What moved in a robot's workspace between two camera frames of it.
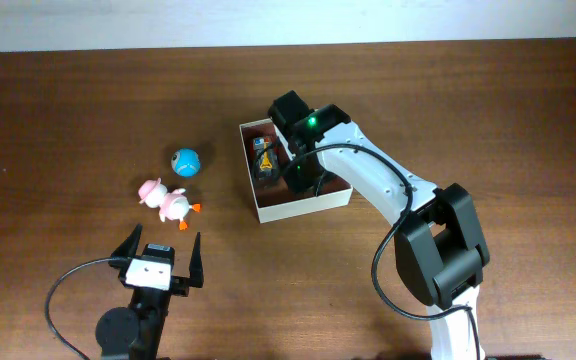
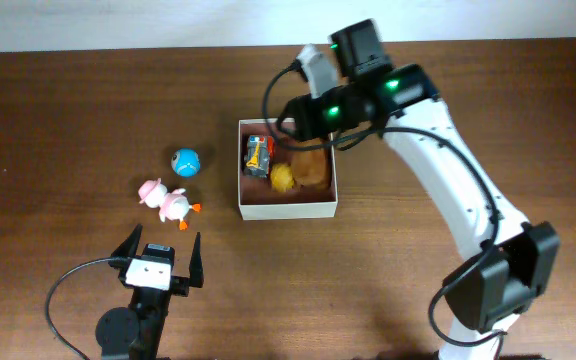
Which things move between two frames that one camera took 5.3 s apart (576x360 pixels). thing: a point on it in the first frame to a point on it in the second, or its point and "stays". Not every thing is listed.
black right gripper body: (299, 178) to (300, 120)
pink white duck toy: (172, 205) stays
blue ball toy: (185, 162) stays
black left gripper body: (180, 286) stays
